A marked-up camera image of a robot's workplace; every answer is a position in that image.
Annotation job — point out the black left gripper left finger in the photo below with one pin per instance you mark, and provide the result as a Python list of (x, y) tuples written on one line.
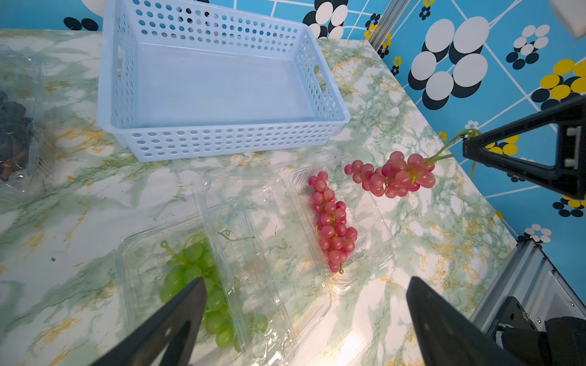
[(170, 333)]

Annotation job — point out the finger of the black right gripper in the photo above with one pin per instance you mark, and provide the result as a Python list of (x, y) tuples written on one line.
[(546, 148)]

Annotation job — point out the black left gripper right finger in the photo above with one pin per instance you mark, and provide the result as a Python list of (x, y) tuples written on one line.
[(445, 336)]

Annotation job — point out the red grape bunch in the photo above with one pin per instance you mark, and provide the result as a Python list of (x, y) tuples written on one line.
[(401, 174), (336, 239)]

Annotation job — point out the clear plastic clamshell container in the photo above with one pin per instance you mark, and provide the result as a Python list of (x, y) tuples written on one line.
[(23, 79)]

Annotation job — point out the white perforated plastic basket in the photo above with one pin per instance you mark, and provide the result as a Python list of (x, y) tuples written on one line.
[(182, 80)]

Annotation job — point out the black grape bunch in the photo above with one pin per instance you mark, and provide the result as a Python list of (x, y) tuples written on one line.
[(16, 135)]

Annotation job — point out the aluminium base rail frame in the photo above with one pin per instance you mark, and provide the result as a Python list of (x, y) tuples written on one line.
[(527, 292)]

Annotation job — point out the aluminium corner post right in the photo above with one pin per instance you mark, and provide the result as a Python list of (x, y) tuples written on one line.
[(384, 32)]

